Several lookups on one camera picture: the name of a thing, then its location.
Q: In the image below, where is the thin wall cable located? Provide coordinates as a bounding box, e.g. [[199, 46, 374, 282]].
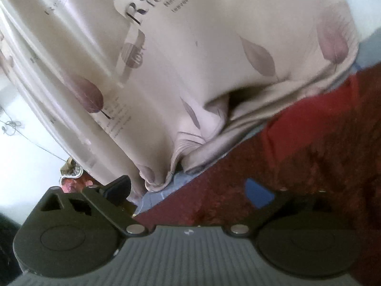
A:
[[0, 107, 70, 162]]

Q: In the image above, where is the beige leaf print curtain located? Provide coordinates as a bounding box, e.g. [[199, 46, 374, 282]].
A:
[[0, 0, 361, 195]]

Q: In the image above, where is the floral patterned object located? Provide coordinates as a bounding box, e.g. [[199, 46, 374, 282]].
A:
[[60, 156, 94, 195]]

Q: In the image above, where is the dark red knit garment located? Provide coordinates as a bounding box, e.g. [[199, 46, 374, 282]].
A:
[[134, 66, 381, 286]]

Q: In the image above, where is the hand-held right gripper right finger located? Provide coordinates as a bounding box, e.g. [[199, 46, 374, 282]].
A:
[[226, 178, 343, 239]]

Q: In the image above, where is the dark cloth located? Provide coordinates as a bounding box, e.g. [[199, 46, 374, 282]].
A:
[[0, 211, 22, 276]]

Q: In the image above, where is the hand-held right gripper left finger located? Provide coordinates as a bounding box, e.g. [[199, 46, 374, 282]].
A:
[[40, 176, 148, 237]]

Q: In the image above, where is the blue plaid bed sheet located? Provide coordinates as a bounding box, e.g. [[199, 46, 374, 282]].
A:
[[135, 36, 381, 215]]

